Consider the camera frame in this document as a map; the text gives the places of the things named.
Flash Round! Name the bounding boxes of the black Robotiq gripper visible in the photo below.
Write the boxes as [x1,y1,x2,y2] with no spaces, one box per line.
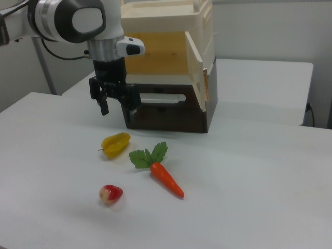
[89,58,142,116]

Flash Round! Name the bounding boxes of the cream cabinet door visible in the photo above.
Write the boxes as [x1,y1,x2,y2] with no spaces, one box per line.
[184,31,210,113]

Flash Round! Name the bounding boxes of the dark brown drawer cabinet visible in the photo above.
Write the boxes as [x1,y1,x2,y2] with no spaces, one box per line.
[121,58,219,134]

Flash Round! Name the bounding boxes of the yellow toy starfruit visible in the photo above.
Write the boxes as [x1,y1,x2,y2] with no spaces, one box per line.
[98,132,132,160]

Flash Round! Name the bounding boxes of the orange toy carrot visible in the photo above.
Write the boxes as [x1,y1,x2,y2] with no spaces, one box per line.
[128,141,185,199]

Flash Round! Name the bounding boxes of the red toy wax apple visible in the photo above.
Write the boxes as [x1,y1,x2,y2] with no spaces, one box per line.
[99,184,124,207]

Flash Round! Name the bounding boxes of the white drawer handle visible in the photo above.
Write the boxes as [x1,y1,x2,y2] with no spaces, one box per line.
[140,93,187,105]

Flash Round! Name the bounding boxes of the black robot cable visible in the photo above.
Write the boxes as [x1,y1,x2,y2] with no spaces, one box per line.
[40,38,90,61]

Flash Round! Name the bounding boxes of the black wall cable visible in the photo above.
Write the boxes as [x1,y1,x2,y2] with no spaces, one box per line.
[306,102,315,128]

